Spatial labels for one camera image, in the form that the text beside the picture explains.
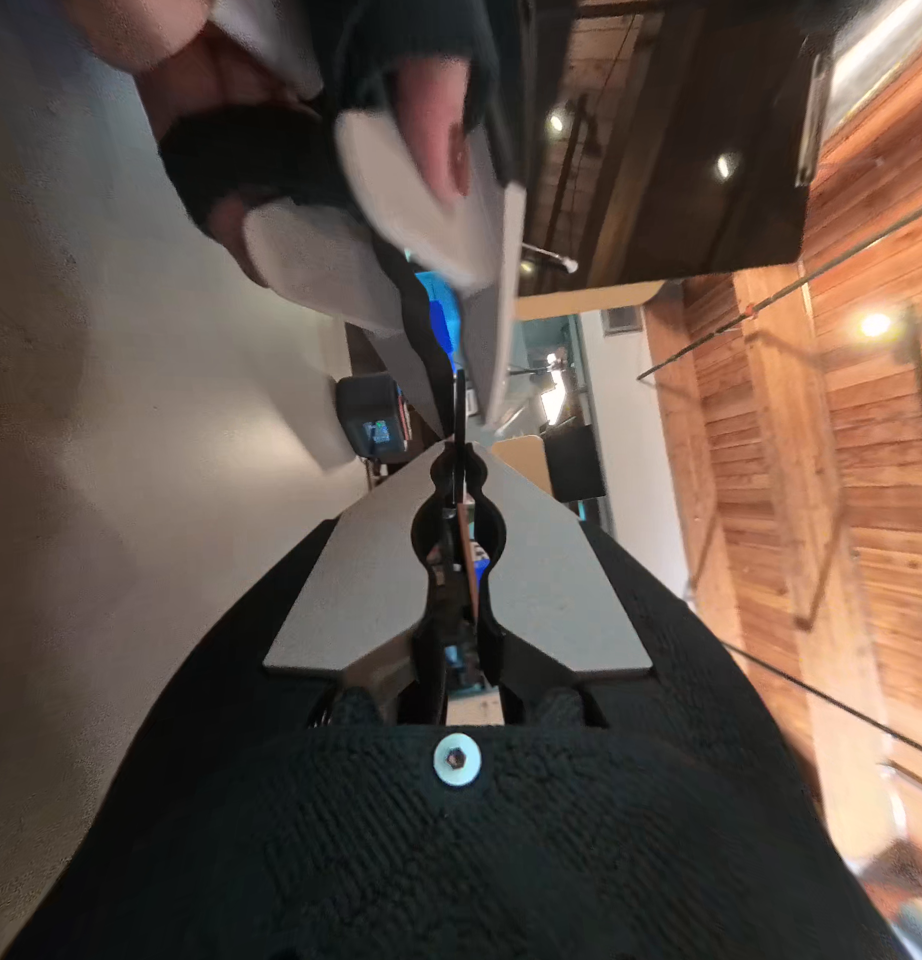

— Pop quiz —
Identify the blue plastic container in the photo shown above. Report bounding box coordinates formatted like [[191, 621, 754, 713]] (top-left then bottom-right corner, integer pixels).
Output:
[[416, 272, 463, 355]]

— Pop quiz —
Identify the person's left hand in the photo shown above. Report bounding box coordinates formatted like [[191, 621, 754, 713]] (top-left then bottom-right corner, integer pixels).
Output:
[[59, 0, 477, 291]]

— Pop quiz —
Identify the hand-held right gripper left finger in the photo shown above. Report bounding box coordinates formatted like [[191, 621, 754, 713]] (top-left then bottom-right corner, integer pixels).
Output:
[[262, 441, 454, 723]]

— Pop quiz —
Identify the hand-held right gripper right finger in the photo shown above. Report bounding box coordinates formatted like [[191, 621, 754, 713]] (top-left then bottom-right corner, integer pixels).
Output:
[[464, 441, 654, 723]]

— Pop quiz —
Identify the black glossy square plate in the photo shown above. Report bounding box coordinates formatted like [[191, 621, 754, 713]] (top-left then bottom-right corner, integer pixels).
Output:
[[450, 366, 483, 630]]

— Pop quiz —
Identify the black charging case with display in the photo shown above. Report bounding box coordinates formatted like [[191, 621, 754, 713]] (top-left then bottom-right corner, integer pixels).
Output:
[[335, 373, 411, 460]]

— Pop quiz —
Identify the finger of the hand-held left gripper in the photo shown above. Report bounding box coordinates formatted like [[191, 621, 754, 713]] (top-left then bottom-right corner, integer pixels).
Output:
[[459, 182, 531, 435], [356, 238, 462, 442]]

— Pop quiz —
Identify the metal ceiling rod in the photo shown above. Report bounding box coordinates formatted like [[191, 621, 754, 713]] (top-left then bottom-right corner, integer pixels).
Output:
[[719, 639, 922, 760], [637, 198, 922, 384]]

